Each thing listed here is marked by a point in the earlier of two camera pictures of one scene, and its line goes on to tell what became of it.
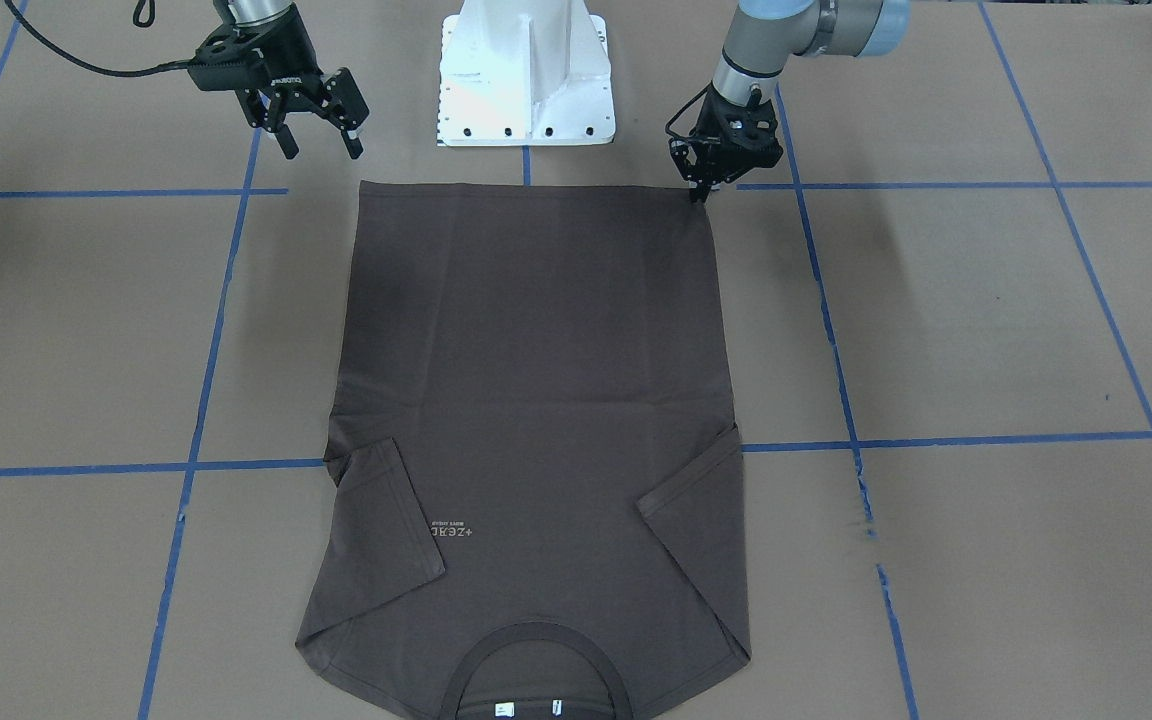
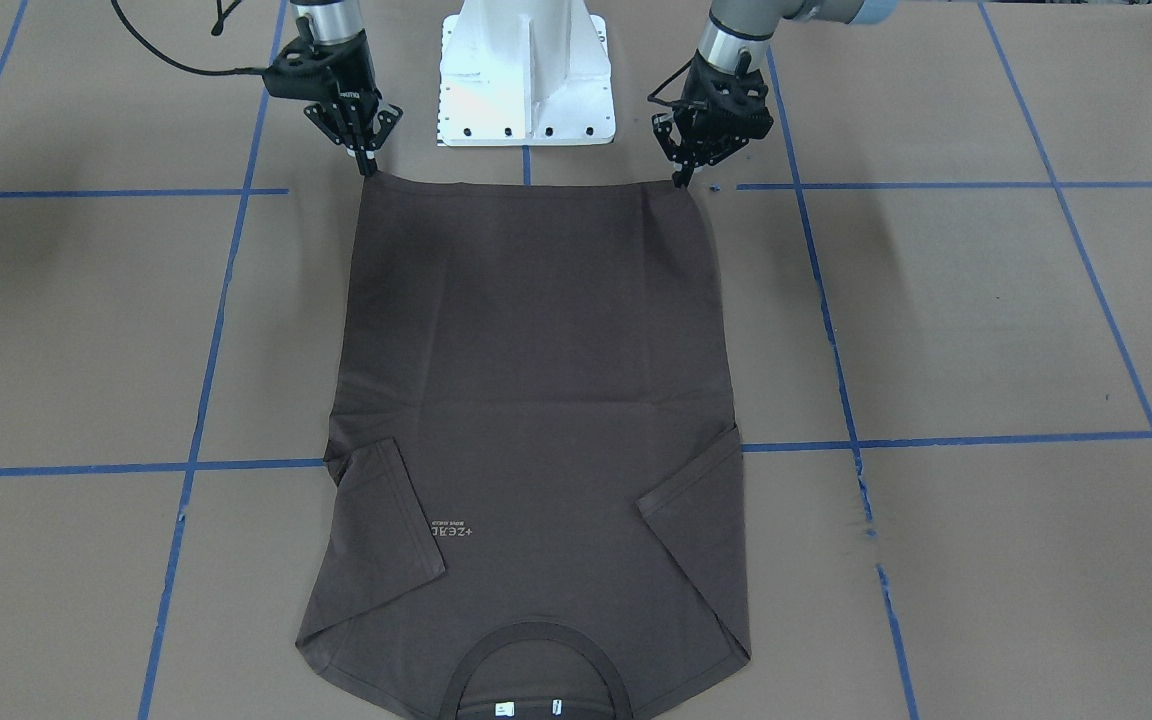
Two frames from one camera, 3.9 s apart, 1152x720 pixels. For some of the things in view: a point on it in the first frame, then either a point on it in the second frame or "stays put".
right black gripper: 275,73 -> 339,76
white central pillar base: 525,72 stays put
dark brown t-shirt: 538,502 stays put
